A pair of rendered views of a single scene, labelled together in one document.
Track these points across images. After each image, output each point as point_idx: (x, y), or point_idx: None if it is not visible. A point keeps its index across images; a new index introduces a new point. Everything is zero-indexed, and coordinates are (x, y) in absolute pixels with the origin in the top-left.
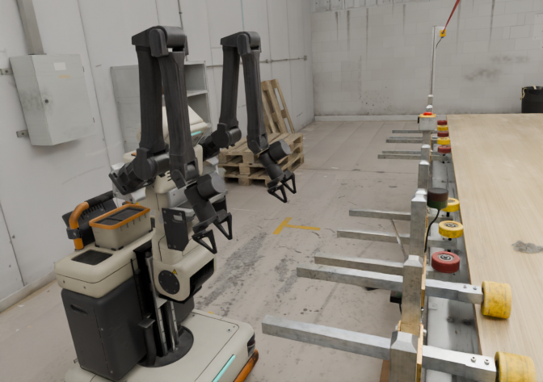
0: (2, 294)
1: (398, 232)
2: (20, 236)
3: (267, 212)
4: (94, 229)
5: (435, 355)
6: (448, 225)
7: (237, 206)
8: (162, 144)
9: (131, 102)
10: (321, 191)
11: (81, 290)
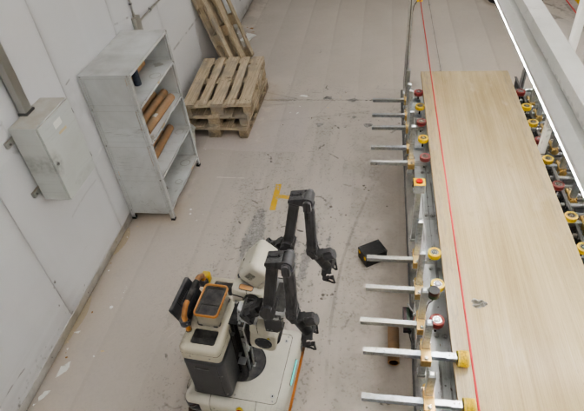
0: (61, 328)
1: (381, 193)
2: (58, 278)
3: (255, 179)
4: (198, 317)
5: (440, 404)
6: (435, 284)
7: (222, 172)
8: (275, 298)
9: (109, 110)
10: (299, 138)
11: (205, 360)
